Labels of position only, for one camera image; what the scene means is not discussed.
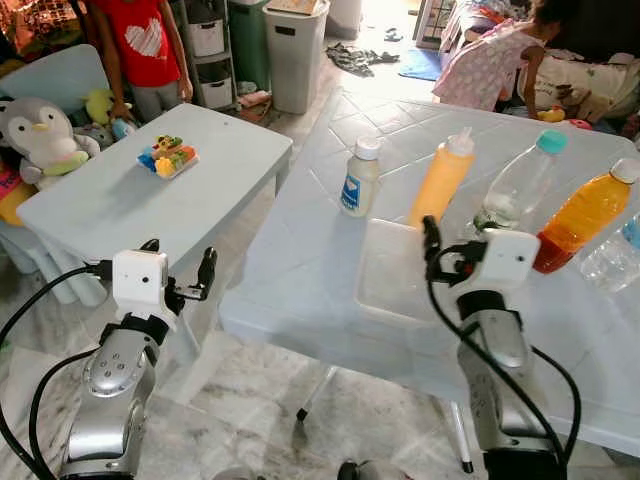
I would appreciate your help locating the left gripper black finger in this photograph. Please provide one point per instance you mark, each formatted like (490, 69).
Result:
(150, 245)
(208, 270)

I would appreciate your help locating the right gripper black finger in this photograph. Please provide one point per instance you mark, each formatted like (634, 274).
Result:
(431, 236)

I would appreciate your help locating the translucent white plastic tray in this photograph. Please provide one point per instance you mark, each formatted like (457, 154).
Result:
(390, 270)

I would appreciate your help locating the small white plastic table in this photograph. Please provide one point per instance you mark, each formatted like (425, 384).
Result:
(120, 200)

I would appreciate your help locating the orange squeeze bottle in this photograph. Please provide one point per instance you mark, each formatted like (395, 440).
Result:
(440, 180)

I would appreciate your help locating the white bottle with blue label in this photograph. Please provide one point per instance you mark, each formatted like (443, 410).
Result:
(360, 185)

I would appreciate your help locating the colourful toy food plate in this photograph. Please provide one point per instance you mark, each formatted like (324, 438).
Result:
(168, 158)

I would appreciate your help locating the clear bottle with teal cap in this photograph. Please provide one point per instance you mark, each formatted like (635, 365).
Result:
(520, 185)

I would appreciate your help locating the large pale blue plastic table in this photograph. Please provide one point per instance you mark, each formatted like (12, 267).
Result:
(320, 270)

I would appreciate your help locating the clear bottle with blue label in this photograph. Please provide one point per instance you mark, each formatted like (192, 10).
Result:
(615, 260)

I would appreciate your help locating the orange juice bottle white cap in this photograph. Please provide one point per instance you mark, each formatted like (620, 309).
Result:
(585, 215)

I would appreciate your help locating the yellow green plush toy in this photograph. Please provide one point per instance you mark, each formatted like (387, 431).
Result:
(100, 105)

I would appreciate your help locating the grey penguin plush toy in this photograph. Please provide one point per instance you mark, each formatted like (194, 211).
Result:
(40, 135)

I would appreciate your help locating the blue floor mat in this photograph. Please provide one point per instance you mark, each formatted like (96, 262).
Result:
(422, 65)

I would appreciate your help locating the child in pink dress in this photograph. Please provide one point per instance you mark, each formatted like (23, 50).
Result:
(490, 65)

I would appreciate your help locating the light blue plastic chair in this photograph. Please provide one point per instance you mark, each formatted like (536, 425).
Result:
(55, 80)

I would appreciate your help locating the dark crumpled cloth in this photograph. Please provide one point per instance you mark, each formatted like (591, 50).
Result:
(355, 60)

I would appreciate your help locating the child in red shirt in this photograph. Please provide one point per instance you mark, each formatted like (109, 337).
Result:
(145, 45)

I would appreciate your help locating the white plastic drawer unit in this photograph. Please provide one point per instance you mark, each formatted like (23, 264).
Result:
(210, 40)

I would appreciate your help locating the green trash bin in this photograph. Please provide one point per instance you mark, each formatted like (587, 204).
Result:
(248, 45)

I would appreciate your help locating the grey lidded trash bin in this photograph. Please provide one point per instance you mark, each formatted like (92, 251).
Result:
(295, 55)

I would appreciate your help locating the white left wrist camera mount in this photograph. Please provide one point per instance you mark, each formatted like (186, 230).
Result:
(138, 280)

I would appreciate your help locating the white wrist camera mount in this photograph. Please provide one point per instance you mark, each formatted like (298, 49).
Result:
(510, 255)
(138, 280)

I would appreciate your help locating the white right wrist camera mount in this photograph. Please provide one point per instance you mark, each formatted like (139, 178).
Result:
(510, 255)

